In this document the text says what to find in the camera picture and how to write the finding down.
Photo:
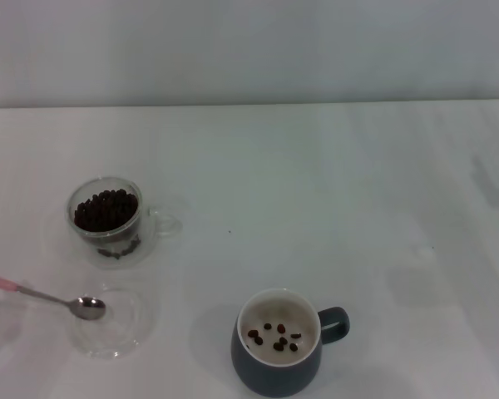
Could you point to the dark grey ceramic mug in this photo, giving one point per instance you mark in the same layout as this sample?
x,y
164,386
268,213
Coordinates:
x,y
258,378

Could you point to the scooped coffee beans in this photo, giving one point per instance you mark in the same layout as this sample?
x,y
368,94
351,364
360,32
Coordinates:
x,y
281,329

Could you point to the coffee bean pile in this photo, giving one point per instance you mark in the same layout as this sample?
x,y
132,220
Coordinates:
x,y
106,210

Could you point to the clear glass saucer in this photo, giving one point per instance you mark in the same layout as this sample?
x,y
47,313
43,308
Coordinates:
x,y
108,345

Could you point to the double-wall glass cup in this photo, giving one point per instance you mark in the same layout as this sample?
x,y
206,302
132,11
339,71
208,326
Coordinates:
x,y
158,216

